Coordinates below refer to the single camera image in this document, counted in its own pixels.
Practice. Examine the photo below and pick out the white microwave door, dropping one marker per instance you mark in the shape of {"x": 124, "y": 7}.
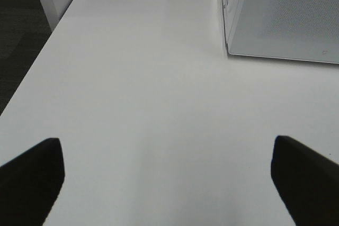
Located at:
{"x": 304, "y": 30}

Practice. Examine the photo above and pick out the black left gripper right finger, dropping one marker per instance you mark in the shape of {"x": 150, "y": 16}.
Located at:
{"x": 307, "y": 182}

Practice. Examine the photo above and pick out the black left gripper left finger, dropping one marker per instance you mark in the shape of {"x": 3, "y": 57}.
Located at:
{"x": 31, "y": 183}

